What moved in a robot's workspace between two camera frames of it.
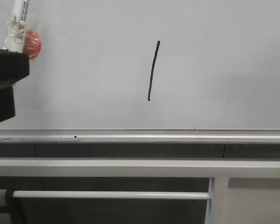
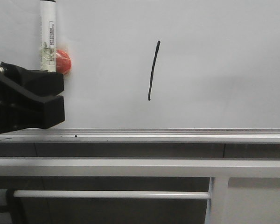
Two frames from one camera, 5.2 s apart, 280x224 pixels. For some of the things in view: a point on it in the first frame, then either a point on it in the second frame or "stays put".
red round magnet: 32,44 -> 63,62
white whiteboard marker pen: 17,25 -> 47,36
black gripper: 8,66 -> 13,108
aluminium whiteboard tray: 140,136 stays put
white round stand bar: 183,195 stays put
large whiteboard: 153,64 stays put
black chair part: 15,206 stays put
